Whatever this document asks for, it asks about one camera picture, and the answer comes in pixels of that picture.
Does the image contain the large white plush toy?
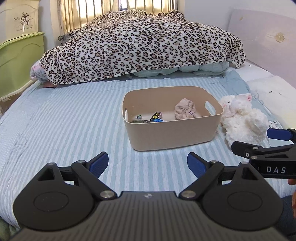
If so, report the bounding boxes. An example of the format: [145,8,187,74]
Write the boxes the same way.
[220,93,269,147]

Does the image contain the pink patterned cloth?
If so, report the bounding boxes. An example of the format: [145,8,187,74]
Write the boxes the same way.
[30,60,48,83]

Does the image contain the leopard print blanket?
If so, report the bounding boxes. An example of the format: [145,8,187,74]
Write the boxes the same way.
[40,9,246,85]

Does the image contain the pale pink headboard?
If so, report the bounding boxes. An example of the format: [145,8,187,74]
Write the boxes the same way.
[228,9,295,87]

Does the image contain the beige plush toy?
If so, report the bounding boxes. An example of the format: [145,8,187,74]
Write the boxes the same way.
[175,98,197,120]

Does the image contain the right hand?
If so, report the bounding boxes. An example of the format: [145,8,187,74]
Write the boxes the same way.
[287,179,296,218]

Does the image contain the white pillow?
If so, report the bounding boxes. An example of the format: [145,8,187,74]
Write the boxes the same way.
[228,61,296,128]

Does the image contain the blue snack packet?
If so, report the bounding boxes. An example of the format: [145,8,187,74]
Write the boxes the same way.
[151,118,164,123]

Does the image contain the beige plastic storage basket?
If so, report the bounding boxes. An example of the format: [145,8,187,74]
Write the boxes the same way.
[122,86,223,151]

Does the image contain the yellow striped curtain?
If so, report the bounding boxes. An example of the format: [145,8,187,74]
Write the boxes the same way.
[57,0,179,34]

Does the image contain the green bed footboard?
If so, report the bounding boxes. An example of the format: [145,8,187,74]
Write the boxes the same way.
[1,32,44,99]

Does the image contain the blue striped bed sheet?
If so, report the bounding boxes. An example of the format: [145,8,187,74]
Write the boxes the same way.
[0,69,292,230]

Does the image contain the cartoon printed small box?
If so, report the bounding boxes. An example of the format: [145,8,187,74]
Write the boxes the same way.
[151,111,162,121]

